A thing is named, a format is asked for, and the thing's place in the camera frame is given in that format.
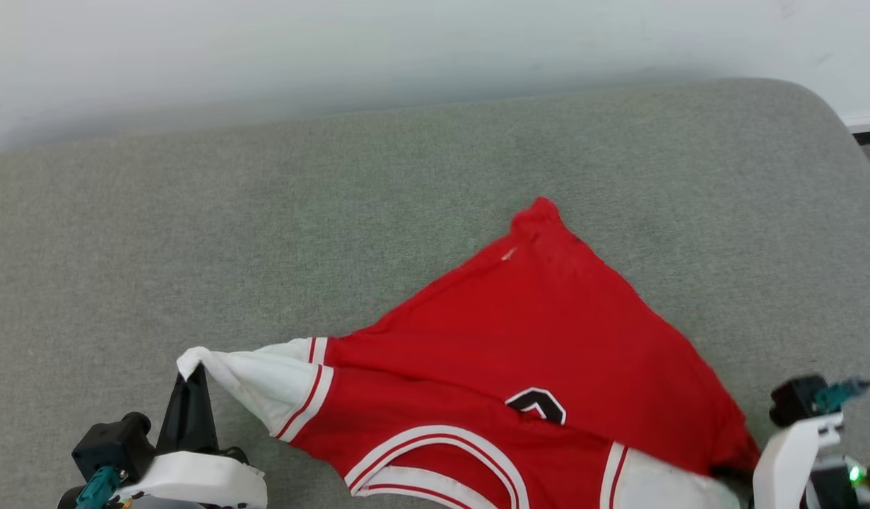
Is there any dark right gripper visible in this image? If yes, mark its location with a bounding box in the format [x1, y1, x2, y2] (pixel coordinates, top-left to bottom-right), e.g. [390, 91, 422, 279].
[710, 452, 870, 509]

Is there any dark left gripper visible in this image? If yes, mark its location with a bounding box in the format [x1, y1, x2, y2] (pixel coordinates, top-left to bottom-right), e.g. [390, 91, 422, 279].
[155, 365, 252, 464]

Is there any red white basketball jersey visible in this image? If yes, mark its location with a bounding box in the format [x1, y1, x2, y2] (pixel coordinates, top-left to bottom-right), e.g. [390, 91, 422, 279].
[177, 197, 762, 509]

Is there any teal-plug left camera cable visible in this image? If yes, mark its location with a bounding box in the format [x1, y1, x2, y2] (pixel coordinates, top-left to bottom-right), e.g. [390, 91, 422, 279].
[74, 464, 123, 509]

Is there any teal-plug camera cable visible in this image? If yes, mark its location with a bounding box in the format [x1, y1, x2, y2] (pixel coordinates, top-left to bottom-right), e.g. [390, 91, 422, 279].
[74, 464, 123, 509]
[814, 378, 870, 416]

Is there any teal-plug right camera cable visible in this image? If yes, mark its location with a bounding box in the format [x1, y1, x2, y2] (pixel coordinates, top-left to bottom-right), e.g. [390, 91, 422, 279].
[814, 378, 870, 416]

